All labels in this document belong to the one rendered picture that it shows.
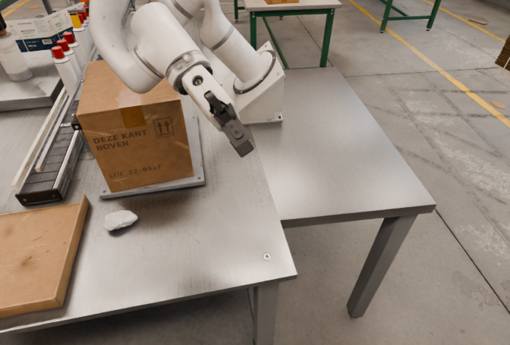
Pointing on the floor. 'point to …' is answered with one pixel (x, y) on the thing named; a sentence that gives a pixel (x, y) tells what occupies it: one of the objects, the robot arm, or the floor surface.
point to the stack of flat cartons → (505, 55)
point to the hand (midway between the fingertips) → (243, 144)
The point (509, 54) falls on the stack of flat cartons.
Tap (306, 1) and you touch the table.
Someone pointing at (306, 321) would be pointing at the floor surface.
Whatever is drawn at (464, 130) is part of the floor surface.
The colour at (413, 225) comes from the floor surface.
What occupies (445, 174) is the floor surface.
